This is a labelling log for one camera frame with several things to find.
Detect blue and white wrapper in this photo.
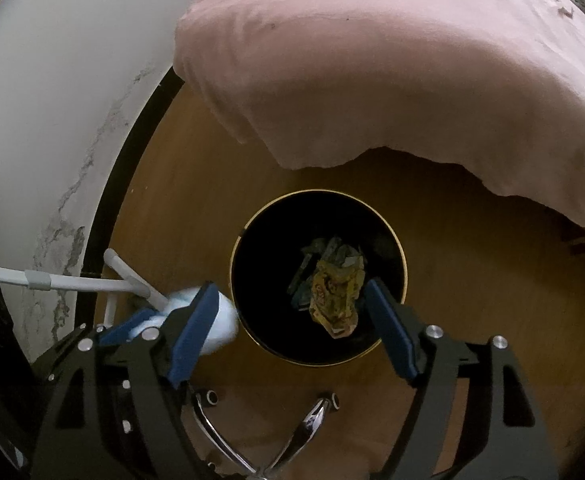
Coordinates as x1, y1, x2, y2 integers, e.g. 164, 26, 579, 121
127, 285, 240, 357

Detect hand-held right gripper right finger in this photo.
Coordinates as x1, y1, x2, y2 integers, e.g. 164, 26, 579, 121
363, 278, 560, 480

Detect chrome chair base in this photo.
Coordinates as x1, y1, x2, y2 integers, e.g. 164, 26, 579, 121
190, 390, 340, 480

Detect clear plastic bag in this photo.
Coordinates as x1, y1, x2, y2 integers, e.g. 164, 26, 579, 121
317, 237, 365, 268

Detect yellow snack bag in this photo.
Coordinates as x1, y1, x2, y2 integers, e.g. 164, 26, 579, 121
308, 257, 365, 338

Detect pink blanket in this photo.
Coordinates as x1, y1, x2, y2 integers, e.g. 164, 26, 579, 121
172, 0, 585, 261

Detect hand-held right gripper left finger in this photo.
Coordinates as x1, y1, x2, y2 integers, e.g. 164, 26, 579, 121
30, 282, 220, 480

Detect black trash bin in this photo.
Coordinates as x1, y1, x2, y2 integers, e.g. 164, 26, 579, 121
230, 189, 408, 367

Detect white metal desk frame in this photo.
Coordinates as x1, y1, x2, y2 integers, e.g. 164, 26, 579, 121
0, 247, 170, 328

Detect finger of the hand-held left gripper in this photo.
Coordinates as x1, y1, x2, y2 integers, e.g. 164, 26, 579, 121
95, 308, 163, 347

